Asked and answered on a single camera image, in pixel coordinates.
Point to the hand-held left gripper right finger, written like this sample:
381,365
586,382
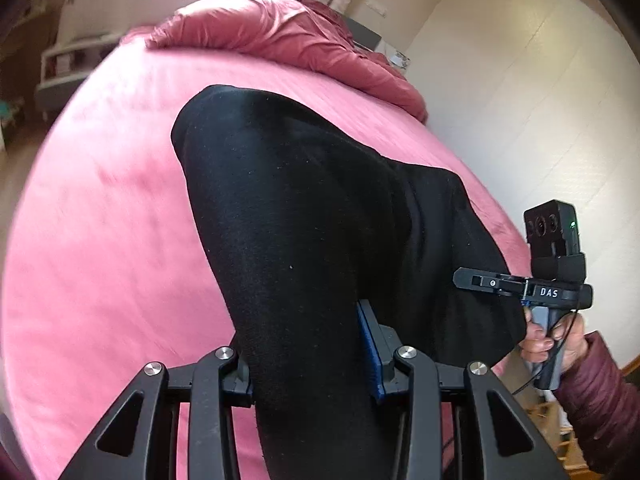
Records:
369,357

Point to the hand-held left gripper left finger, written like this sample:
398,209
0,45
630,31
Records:
240,375

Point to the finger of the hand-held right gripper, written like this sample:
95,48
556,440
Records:
480,281

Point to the black pants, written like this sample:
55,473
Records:
300,210

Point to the person's right hand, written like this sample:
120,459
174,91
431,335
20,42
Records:
536,345

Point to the wooden chair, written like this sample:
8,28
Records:
555,420

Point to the pink bed sheet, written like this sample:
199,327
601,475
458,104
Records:
100,235

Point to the red duvet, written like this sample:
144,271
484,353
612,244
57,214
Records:
300,40

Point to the white shelf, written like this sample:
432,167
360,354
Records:
65,60

